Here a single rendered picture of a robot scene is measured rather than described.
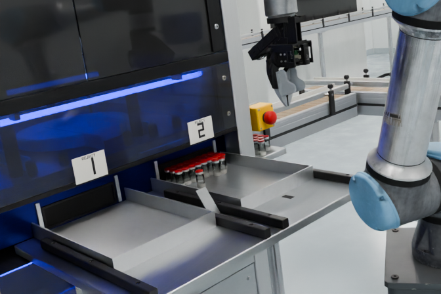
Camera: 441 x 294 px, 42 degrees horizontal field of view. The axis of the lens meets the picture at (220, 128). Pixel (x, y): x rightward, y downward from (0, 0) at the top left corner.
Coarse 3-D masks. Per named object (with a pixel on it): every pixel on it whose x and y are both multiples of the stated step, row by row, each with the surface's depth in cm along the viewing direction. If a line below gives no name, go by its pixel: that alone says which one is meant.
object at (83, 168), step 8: (96, 152) 133; (72, 160) 129; (80, 160) 130; (88, 160) 132; (96, 160) 133; (104, 160) 134; (80, 168) 130; (88, 168) 132; (96, 168) 133; (104, 168) 135; (80, 176) 130; (88, 176) 132; (96, 176) 133
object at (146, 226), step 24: (144, 192) 142; (96, 216) 140; (120, 216) 138; (144, 216) 136; (168, 216) 134; (192, 216) 130; (72, 240) 118; (96, 240) 125; (120, 240) 124; (144, 240) 122; (168, 240) 116; (120, 264) 108
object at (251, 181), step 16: (240, 160) 165; (256, 160) 160; (272, 160) 155; (224, 176) 158; (240, 176) 156; (256, 176) 154; (272, 176) 152; (288, 176) 140; (304, 176) 144; (192, 192) 142; (224, 192) 145; (240, 192) 143; (256, 192) 133; (272, 192) 136
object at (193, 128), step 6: (198, 120) 153; (204, 120) 155; (210, 120) 156; (192, 126) 152; (198, 126) 153; (204, 126) 155; (210, 126) 156; (192, 132) 152; (204, 132) 155; (210, 132) 156; (192, 138) 152; (198, 138) 154; (204, 138) 155
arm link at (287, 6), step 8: (264, 0) 131; (272, 0) 130; (280, 0) 129; (288, 0) 129; (296, 0) 132; (264, 8) 132; (272, 8) 130; (280, 8) 129; (288, 8) 130; (296, 8) 131; (272, 16) 131; (280, 16) 130
